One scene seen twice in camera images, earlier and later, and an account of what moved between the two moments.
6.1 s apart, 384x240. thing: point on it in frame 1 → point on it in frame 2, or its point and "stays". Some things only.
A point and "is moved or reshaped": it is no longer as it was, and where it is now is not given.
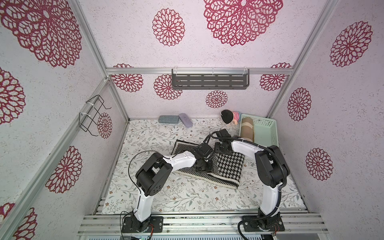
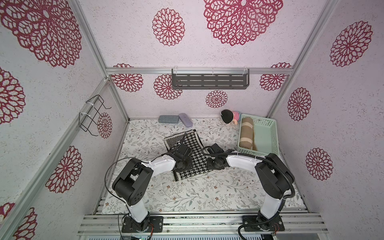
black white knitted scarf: [227, 168] is moved or reshaped
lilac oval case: [187, 122] stays
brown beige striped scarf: [247, 131] stays
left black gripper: [211, 164] → [189, 160]
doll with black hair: [228, 117] stays
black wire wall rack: [85, 120] stays
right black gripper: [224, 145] → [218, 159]
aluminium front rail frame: [204, 224] stays
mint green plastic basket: [265, 130] stays
